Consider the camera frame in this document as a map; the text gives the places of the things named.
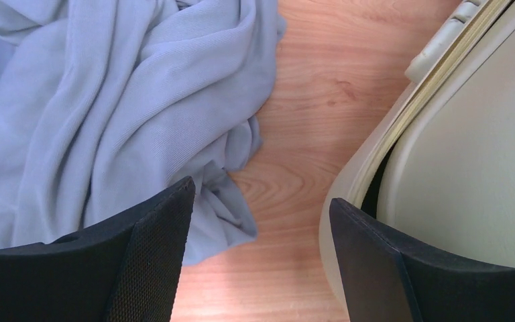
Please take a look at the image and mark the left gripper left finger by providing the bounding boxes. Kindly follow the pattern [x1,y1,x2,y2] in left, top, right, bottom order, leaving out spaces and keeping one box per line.
[0,177,195,321]

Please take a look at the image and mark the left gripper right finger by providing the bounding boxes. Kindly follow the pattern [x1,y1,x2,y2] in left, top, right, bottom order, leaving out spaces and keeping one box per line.
[329,199,515,321]

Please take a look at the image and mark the cream suitcase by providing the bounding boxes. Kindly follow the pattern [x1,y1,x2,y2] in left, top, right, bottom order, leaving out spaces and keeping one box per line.
[319,1,515,314]

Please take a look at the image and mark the grey crumpled cloth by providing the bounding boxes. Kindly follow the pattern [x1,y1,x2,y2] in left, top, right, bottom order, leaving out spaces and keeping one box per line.
[0,1,286,265]

